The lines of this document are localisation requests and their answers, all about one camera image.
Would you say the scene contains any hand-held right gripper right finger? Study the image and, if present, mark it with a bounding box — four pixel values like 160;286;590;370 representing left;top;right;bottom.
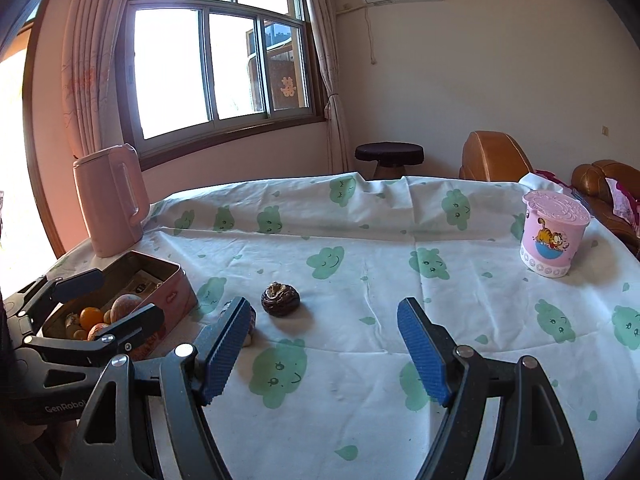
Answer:
396;297;586;480

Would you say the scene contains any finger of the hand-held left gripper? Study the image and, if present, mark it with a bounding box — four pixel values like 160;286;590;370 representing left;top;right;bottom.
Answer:
4;267;106;335
22;304;166;362

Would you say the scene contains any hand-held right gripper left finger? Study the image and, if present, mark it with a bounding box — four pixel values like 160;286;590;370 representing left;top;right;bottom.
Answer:
60;296;253;480

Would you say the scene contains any pink tin box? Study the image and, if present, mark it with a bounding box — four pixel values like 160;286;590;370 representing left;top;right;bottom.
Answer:
41;251;198;361

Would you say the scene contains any tan round fruit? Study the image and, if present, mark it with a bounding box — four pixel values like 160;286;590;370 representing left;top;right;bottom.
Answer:
110;293;143;322

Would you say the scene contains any paper packet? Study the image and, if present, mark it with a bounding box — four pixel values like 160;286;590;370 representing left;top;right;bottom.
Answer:
131;270;162;297

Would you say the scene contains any pink kettle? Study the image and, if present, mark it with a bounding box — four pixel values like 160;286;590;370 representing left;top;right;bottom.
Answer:
73;143;150;258

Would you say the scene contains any white green cloud tablecloth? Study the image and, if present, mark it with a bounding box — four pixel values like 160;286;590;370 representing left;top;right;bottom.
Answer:
47;172;640;480

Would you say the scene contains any pink cartoon lidded cup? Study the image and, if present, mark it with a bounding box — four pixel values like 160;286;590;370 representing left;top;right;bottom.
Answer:
519;190;591;278

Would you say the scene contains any black round stool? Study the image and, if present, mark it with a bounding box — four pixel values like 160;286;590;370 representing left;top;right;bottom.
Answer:
355;142;425;181

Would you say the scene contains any brown leather armchair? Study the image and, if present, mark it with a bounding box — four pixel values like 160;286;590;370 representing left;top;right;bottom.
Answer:
459;131;535;182

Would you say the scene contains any pink floral curtain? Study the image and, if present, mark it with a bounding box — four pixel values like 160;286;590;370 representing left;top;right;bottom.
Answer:
61;0;141;161
301;0;351;173

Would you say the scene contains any brown leather sofa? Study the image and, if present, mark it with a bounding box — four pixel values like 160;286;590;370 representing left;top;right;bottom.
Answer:
571;160;640;261

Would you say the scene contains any pink patterned cloth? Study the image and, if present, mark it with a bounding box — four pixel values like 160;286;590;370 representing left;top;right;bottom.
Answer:
605;177;640;236

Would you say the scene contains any sliding glass window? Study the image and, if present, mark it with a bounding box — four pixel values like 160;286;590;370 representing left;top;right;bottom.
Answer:
120;0;326;171

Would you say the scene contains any air conditioner pipe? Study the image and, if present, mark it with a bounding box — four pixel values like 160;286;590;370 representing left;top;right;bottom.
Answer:
337;2;378;66

